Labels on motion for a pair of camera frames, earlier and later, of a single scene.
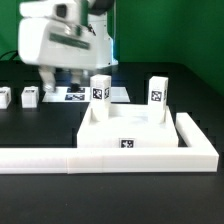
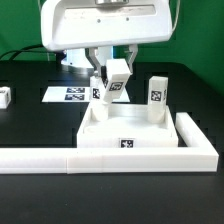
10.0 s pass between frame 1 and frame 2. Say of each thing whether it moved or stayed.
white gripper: moved
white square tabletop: stayed
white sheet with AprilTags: stayed
